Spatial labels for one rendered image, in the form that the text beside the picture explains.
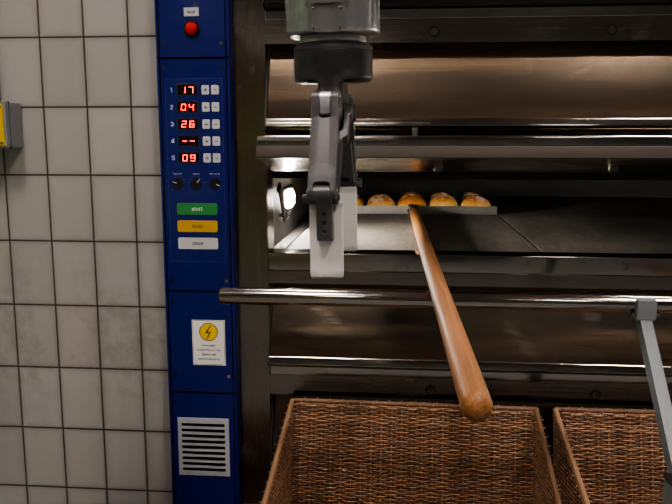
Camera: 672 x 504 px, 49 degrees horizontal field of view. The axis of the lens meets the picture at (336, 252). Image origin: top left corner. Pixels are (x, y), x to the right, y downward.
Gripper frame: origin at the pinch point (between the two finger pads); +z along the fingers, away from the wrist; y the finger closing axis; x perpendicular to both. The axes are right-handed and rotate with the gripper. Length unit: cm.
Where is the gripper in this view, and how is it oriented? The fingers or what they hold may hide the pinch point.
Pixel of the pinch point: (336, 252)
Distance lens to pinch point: 74.0
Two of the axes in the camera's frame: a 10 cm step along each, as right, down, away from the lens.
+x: 9.9, 0.1, -1.2
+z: 0.1, 9.8, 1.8
